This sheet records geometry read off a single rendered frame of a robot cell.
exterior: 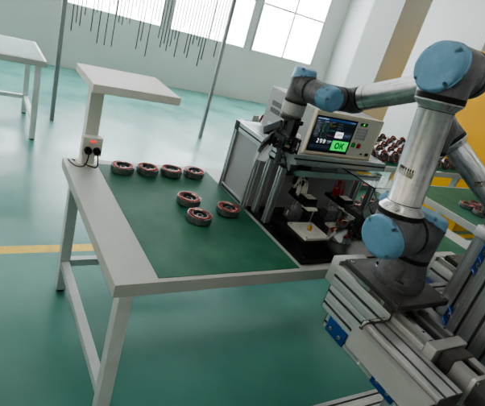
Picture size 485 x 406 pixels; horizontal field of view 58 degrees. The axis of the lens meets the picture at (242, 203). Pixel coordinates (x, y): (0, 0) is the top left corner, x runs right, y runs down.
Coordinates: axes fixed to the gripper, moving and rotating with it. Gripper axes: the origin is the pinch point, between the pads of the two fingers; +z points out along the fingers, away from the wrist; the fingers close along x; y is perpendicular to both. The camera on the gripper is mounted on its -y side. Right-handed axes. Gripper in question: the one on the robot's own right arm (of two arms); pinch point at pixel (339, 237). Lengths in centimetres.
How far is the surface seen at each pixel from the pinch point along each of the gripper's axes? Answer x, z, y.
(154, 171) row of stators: -67, 34, -59
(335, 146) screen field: 2.7, -18.3, -39.0
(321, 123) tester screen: -10, -27, -43
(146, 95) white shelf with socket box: -83, -11, -63
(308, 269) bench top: -24.1, 0.2, 14.9
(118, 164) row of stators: -83, 38, -65
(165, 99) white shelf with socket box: -75, -10, -63
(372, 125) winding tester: 22, -29, -45
